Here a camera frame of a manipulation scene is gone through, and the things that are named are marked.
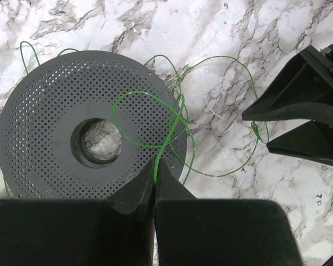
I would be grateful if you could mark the black cable spool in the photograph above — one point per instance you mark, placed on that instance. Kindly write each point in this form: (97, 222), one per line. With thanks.
(44, 121)

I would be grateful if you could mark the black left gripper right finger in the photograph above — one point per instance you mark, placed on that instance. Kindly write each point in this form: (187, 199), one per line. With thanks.
(192, 231)

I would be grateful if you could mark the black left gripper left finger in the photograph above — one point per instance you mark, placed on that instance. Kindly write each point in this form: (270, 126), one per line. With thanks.
(117, 230)

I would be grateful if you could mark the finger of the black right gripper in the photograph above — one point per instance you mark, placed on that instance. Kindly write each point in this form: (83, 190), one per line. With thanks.
(311, 141)
(303, 89)

